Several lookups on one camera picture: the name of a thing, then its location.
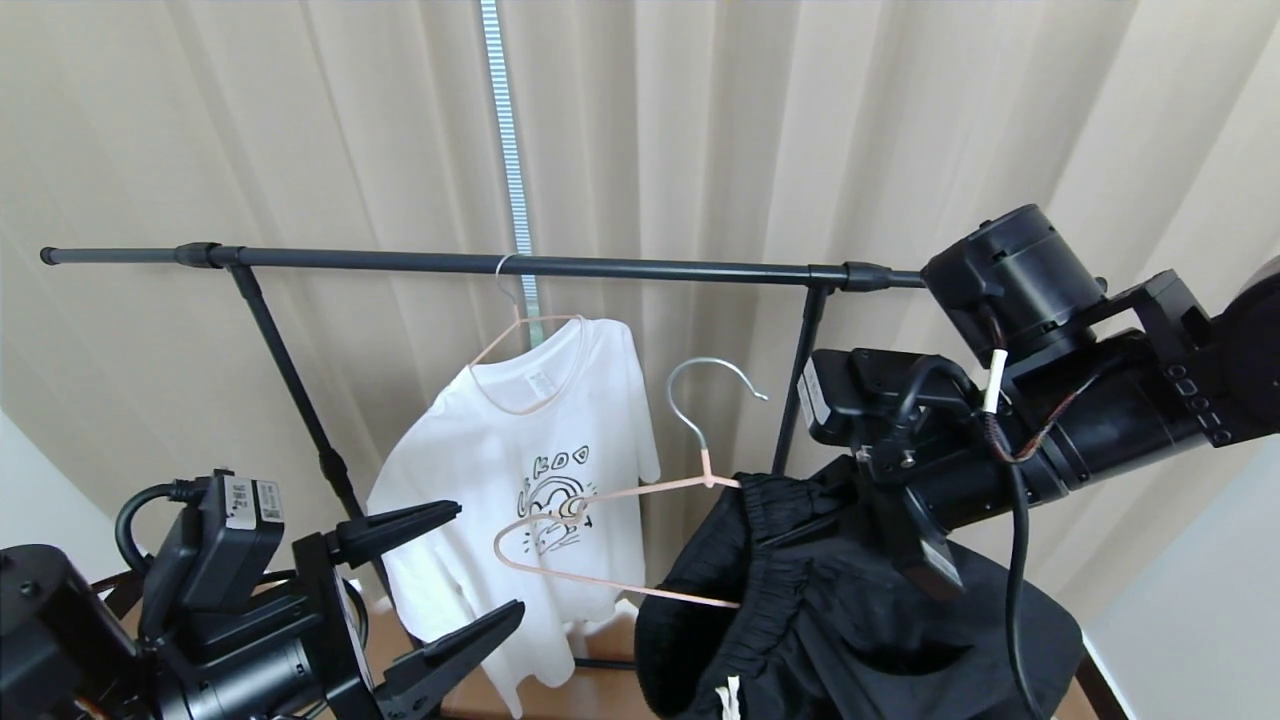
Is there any black clothes rack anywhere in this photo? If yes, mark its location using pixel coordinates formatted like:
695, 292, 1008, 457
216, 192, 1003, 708
40, 243, 928, 673

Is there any beige curtain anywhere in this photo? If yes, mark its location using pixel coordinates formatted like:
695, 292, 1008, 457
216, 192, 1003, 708
0, 0, 1280, 621

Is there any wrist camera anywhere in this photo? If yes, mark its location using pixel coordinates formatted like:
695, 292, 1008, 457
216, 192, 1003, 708
138, 470, 288, 643
797, 346, 988, 473

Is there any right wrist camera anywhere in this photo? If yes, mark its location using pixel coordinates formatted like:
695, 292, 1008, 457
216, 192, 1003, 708
797, 346, 988, 473

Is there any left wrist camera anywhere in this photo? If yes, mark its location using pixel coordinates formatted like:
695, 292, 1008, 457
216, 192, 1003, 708
138, 470, 288, 643

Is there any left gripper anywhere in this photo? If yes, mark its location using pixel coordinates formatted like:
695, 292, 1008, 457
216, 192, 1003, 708
148, 499, 527, 720

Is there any black garment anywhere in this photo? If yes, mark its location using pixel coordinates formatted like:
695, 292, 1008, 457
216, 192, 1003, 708
633, 470, 1088, 720

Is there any pink clothes hanger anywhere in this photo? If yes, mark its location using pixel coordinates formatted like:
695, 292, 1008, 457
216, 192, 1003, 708
467, 253, 588, 417
492, 356, 771, 611

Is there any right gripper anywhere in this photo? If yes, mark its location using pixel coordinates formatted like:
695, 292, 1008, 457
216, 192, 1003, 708
855, 445, 1063, 603

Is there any white printed t-shirt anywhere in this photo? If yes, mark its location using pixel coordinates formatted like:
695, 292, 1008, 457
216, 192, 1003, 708
366, 318, 663, 719

